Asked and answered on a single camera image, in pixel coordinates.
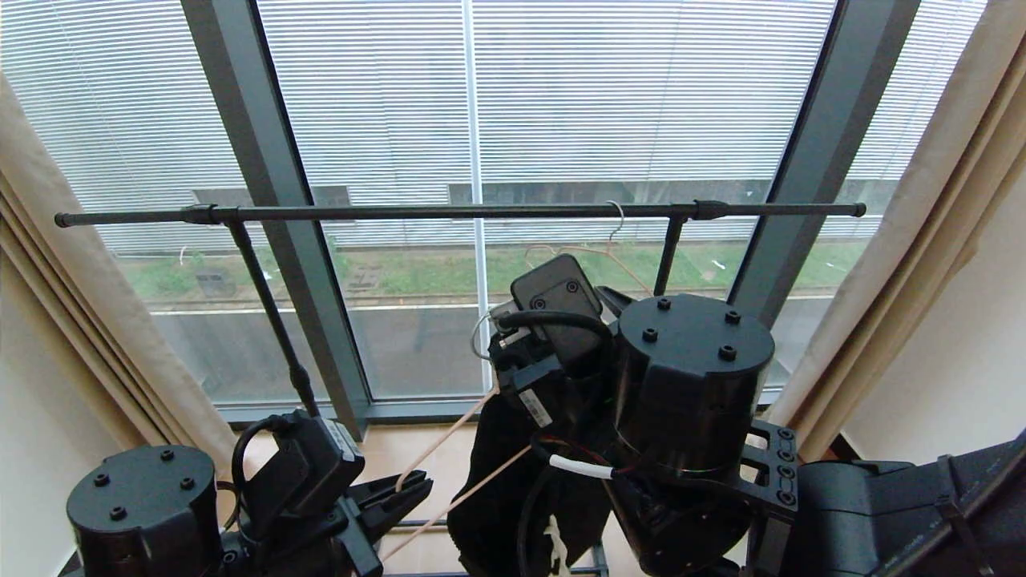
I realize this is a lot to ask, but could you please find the beige curtain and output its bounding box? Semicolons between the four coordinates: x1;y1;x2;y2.
765;0;1026;463
0;71;241;482

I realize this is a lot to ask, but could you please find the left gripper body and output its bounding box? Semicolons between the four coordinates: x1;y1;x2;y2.
220;497;386;577

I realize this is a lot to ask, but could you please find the window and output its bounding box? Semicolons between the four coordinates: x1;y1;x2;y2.
0;0;992;423

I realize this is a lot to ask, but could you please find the black clothes rack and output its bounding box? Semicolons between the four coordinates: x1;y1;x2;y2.
55;200;868;577

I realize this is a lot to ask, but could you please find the black garment with white cords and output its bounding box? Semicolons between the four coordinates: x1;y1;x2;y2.
447;391;622;577

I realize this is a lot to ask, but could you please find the pink clothes hanger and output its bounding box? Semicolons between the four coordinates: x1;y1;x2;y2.
377;309;534;563
525;200;654;297

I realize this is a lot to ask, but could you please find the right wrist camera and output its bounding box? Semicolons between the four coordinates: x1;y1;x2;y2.
511;254;607;377

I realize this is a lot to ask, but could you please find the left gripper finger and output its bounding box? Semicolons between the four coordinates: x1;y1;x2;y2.
365;479;435;548
351;471;430;515

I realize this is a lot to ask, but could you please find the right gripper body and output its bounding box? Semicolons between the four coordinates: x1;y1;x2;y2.
489;343;618;438

